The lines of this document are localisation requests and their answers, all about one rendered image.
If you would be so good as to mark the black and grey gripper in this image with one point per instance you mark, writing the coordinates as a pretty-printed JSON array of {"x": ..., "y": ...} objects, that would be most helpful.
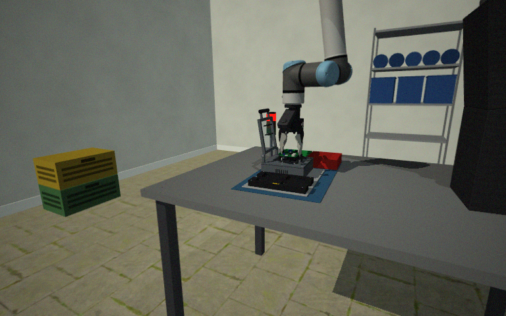
[{"x": 294, "y": 127}]

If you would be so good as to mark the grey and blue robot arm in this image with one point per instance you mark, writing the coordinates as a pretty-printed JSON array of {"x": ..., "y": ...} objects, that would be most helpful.
[{"x": 299, "y": 74}]

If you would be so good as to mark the green circuit board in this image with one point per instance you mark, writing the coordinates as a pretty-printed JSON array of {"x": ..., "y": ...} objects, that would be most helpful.
[{"x": 290, "y": 153}]

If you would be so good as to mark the red bin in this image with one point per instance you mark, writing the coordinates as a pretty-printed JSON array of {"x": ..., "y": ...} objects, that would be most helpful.
[{"x": 326, "y": 160}]

